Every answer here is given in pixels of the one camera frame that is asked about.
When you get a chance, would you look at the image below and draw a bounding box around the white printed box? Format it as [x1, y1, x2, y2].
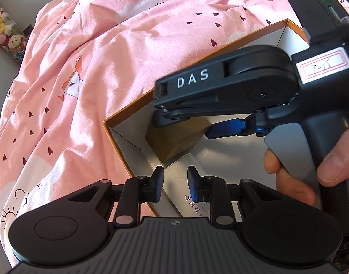
[162, 153, 241, 219]

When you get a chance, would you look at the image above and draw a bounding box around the person's right hand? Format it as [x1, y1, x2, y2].
[263, 120, 349, 206]

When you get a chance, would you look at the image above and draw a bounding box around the column of small plush toys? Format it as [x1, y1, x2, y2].
[0, 0, 28, 63]

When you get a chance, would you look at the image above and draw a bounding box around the pink heart print blanket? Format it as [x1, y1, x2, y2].
[0, 0, 348, 264]

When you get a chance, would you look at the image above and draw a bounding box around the gold gift box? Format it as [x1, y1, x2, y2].
[145, 116, 212, 163]

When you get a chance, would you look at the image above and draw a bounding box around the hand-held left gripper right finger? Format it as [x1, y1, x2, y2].
[187, 166, 280, 227]

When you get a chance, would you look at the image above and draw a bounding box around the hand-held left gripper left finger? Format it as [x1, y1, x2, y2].
[67, 166, 165, 229]

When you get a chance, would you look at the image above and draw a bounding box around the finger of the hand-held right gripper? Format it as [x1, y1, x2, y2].
[205, 113, 269, 141]
[152, 106, 198, 129]

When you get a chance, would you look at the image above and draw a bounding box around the orange cardboard box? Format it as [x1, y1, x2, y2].
[103, 18, 312, 219]

